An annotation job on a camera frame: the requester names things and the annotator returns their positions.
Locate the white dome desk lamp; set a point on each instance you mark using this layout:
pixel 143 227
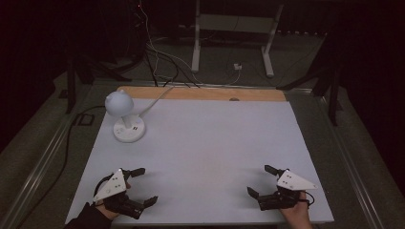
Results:
pixel 119 103

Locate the black tripod stand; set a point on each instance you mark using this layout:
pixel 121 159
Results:
pixel 332 95
pixel 71 86

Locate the white table cover sheet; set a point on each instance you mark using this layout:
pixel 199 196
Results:
pixel 203 152

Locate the person's left hand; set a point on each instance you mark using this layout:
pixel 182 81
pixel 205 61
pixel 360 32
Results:
pixel 108 212

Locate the white plug adapter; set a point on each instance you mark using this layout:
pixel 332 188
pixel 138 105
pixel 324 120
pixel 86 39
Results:
pixel 238 66

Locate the person's right hand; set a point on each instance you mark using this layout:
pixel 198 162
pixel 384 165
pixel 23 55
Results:
pixel 297 216

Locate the white metal stand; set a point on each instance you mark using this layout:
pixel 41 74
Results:
pixel 234 24

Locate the metal floor rail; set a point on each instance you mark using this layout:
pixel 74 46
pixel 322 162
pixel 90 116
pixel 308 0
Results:
pixel 38 168
pixel 350 165

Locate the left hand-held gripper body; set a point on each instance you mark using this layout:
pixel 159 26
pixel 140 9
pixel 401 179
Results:
pixel 111 187

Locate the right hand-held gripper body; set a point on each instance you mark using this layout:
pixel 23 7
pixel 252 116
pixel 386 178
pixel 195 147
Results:
pixel 294 182

